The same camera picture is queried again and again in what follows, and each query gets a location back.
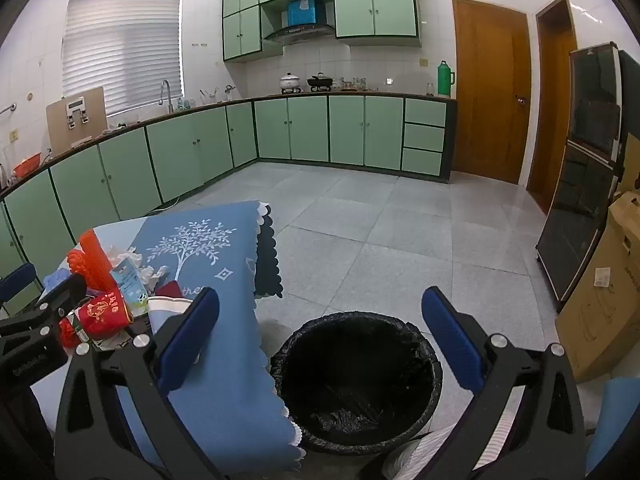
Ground range hood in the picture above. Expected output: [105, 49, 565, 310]
[263, 22, 337, 43]

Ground cardboard board with white scale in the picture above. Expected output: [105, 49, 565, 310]
[46, 86, 109, 145]

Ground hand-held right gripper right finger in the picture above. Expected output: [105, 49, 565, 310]
[421, 286, 587, 480]

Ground green wall cabinets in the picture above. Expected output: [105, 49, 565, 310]
[221, 0, 420, 64]

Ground white tissue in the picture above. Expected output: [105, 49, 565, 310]
[102, 245, 171, 287]

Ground black trash bin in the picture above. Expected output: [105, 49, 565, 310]
[270, 311, 444, 456]

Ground blue box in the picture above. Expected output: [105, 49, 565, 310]
[286, 0, 326, 27]

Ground striped grey cloth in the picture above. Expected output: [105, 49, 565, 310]
[385, 425, 501, 480]

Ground large cardboard box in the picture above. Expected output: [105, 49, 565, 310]
[555, 190, 640, 383]

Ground blue chair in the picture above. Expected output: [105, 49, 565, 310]
[0, 262, 38, 318]
[585, 377, 640, 476]

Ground red plastic basket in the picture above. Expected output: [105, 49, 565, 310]
[12, 155, 42, 177]

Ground red paper cup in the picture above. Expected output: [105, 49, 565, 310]
[75, 292, 135, 342]

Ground open wooden door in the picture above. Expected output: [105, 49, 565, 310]
[526, 0, 578, 208]

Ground green thermos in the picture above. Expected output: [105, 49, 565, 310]
[437, 60, 456, 97]

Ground green base cabinets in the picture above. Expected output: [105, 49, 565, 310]
[0, 94, 458, 281]

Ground white paper packet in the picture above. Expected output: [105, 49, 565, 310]
[145, 296, 195, 333]

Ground closed wooden door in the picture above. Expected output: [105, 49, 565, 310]
[452, 0, 532, 185]

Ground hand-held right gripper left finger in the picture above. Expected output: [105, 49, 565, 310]
[54, 287, 221, 480]

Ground dark red wrapper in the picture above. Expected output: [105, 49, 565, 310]
[155, 281, 187, 301]

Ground blue plastic packet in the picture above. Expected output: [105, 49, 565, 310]
[44, 271, 76, 293]

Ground white window blind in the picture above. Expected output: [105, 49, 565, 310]
[61, 0, 185, 117]

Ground orange ribbed plastic wrapper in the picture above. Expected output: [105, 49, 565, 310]
[67, 230, 117, 295]

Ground blue tree print tablecloth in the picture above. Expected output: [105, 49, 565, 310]
[42, 201, 307, 480]

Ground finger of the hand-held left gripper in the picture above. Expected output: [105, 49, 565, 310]
[0, 272, 88, 346]

